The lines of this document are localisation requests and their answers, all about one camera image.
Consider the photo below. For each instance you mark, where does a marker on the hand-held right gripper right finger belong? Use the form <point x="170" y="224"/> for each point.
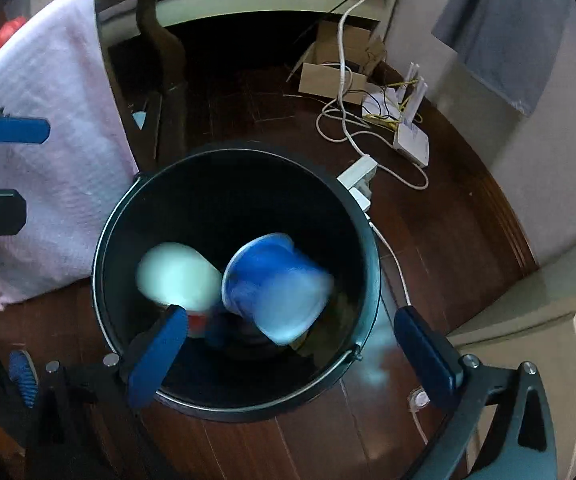
<point x="425" y="360"/>

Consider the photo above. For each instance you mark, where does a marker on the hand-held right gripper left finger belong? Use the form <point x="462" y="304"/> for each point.
<point x="160" y="355"/>

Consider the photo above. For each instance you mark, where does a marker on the white paper cup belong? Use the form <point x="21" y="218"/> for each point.
<point x="178" y="275"/>

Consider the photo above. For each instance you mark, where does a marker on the blue plastic cup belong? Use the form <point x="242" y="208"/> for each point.
<point x="278" y="285"/>

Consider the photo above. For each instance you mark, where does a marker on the black plastic bucket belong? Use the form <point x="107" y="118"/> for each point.
<point x="268" y="185"/>

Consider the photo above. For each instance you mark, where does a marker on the pink table cloth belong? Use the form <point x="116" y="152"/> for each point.
<point x="43" y="85"/>

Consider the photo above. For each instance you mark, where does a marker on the red round object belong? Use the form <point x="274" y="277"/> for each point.
<point x="5" y="35"/>

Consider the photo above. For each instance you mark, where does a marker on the beige cabinet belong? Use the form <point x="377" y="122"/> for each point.
<point x="543" y="330"/>

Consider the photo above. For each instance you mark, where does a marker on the blue slipper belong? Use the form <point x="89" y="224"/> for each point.
<point x="23" y="375"/>

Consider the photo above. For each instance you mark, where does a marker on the white power strip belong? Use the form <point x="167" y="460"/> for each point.
<point x="358" y="170"/>

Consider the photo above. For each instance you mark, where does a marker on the white router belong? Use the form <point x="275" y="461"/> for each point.
<point x="412" y="142"/>

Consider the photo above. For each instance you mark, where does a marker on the small white device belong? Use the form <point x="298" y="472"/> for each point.
<point x="378" y="102"/>

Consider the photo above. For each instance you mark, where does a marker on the cardboard box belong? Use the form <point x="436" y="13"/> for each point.
<point x="323" y="80"/>

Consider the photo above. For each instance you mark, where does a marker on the grey hanging cloth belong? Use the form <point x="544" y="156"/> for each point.
<point x="508" y="25"/>

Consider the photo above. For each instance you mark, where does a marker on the metal table leg frame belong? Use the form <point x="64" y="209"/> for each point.
<point x="118" y="35"/>

